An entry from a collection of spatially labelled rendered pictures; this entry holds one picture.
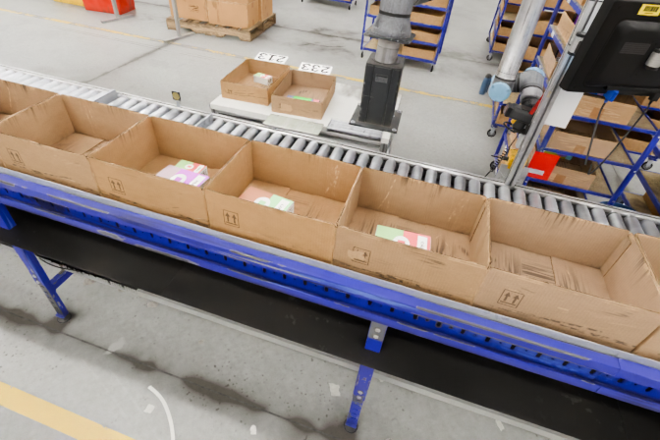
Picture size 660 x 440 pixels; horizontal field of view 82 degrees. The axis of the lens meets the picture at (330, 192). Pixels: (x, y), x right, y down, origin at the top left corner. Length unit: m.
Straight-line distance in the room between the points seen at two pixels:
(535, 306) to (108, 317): 1.88
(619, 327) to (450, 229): 0.49
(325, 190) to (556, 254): 0.76
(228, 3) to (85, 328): 4.41
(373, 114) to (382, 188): 0.87
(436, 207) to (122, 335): 1.58
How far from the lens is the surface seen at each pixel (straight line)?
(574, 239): 1.36
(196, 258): 1.25
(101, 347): 2.18
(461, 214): 1.28
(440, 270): 1.04
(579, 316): 1.15
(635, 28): 1.55
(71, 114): 1.82
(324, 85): 2.42
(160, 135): 1.55
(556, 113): 1.79
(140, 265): 1.56
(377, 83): 2.00
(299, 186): 1.35
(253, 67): 2.60
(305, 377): 1.92
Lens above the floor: 1.74
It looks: 39 degrees down
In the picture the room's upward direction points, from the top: 6 degrees clockwise
